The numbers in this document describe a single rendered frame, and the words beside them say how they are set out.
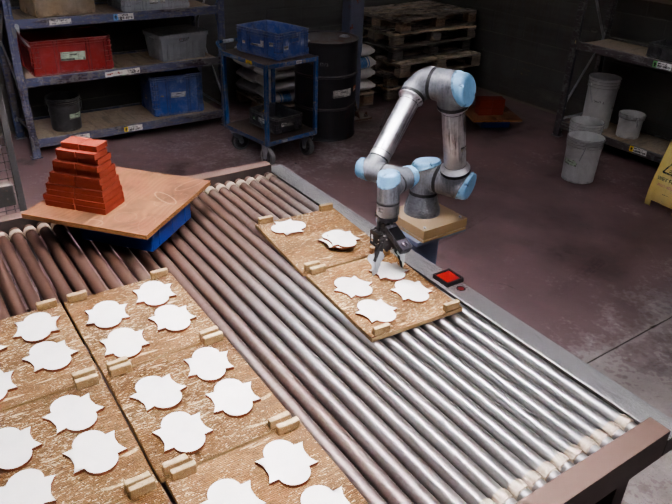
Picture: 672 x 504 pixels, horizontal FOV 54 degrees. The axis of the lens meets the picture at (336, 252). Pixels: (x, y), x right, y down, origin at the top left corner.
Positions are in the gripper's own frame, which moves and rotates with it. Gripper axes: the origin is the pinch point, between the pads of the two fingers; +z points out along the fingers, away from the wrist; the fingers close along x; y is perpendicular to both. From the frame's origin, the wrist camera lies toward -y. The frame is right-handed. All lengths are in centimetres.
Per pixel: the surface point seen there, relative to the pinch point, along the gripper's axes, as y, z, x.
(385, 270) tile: 0.3, -0.4, 1.4
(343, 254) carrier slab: 18.4, -0.4, 7.3
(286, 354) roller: -21, 4, 50
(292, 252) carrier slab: 28.1, -1.1, 22.9
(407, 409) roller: -56, 7, 33
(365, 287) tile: -5.1, 0.4, 13.0
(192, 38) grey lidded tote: 439, -18, -87
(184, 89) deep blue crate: 441, 27, -76
